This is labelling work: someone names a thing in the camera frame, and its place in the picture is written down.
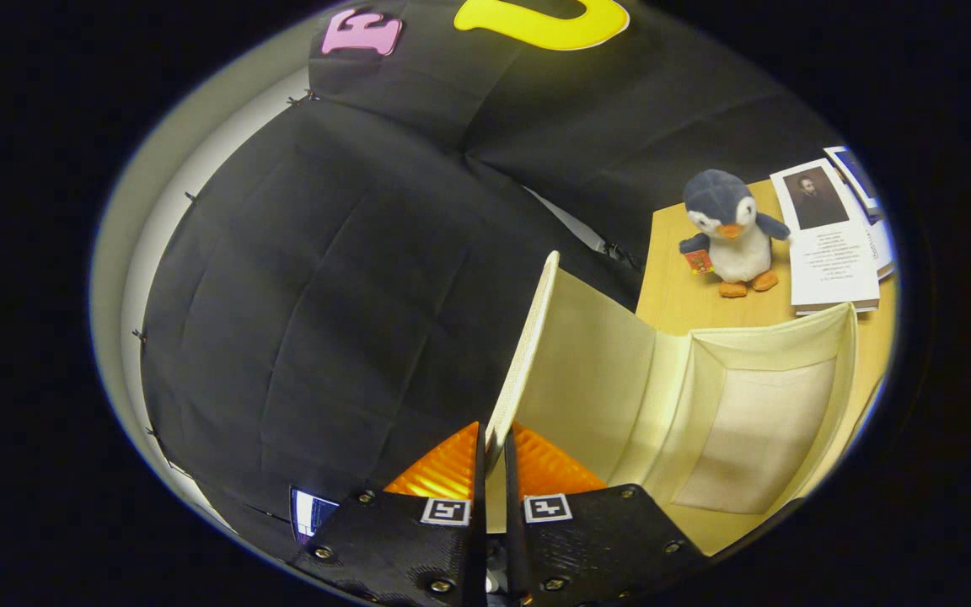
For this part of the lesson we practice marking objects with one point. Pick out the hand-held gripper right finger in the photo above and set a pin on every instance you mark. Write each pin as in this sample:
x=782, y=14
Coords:
x=603, y=548

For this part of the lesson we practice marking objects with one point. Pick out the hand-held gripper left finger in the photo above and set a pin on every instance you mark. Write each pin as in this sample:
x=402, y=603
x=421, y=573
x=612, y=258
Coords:
x=401, y=548

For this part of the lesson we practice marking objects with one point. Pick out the beige fabric storage box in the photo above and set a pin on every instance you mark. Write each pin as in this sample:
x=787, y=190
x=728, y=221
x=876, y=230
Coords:
x=603, y=379

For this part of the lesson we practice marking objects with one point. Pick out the computer screen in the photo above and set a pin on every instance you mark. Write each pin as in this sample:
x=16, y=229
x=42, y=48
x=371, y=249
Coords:
x=310, y=510

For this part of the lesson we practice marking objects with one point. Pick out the grey penguin plush toy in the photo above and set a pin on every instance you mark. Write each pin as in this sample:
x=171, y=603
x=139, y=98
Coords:
x=738, y=249

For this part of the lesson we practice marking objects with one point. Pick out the white portrait cover book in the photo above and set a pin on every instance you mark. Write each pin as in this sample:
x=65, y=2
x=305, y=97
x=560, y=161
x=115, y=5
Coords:
x=835, y=261

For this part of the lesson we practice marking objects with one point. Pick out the plain white book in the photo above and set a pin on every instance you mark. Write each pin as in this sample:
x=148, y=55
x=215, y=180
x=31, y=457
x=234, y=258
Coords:
x=884, y=249

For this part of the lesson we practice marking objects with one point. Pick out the blue night photo book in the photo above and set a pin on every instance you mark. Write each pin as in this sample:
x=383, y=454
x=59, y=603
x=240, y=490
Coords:
x=856, y=177

